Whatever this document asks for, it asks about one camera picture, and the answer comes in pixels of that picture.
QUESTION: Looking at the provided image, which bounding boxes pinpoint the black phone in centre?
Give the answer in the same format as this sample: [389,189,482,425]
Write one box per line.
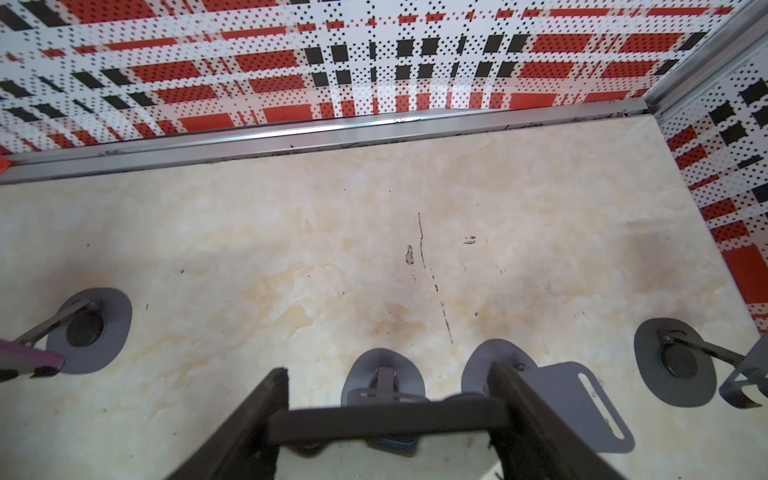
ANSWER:
[0,340,66,382]

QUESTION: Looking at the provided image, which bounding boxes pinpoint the black phone with pink edge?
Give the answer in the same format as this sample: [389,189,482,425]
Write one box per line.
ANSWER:
[247,396,512,479]

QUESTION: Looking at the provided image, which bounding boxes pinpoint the dark grey far-right phone stand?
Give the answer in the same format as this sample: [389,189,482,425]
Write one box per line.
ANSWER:
[633,318,767,409]

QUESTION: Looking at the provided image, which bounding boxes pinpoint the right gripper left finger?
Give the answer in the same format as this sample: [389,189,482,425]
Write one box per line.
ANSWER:
[168,368,289,479]

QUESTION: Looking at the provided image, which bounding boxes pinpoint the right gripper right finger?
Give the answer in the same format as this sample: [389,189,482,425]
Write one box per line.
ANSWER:
[488,362,622,479]

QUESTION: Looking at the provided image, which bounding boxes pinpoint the grey centre phone stand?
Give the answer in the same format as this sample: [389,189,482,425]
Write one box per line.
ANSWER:
[11,288,133,374]

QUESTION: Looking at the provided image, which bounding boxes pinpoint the grey stand of blue phone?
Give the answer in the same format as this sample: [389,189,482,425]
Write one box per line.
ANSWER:
[461,339,635,454]

